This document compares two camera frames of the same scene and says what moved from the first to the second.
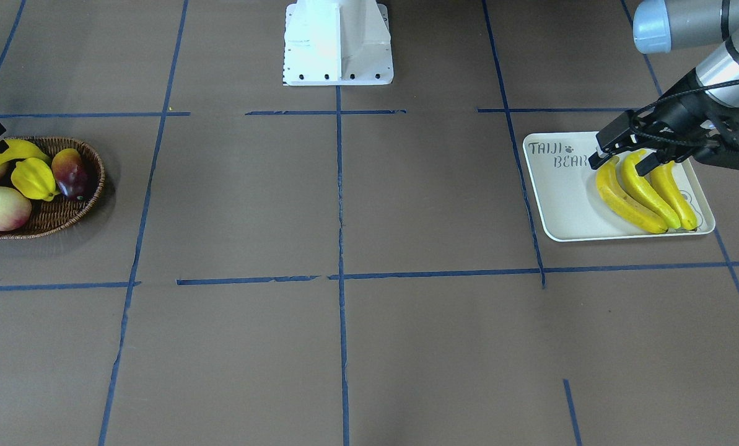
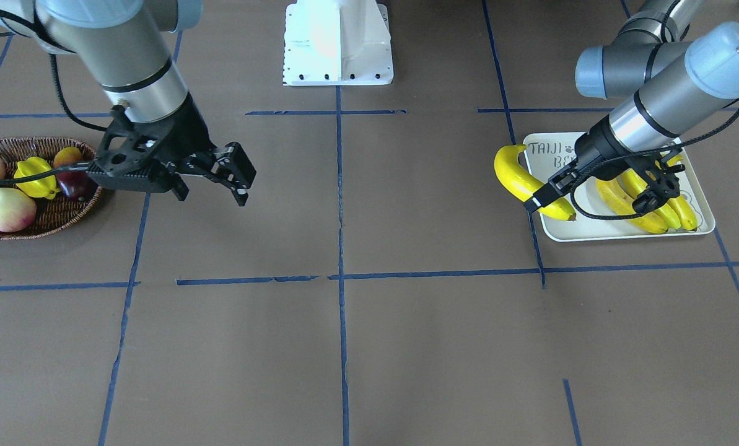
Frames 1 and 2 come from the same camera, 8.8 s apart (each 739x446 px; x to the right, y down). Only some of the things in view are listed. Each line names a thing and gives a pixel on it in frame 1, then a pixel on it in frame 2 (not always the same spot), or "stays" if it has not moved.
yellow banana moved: [664, 178] stays
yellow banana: [642, 189] stays
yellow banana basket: [609, 192] stays
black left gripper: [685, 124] → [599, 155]
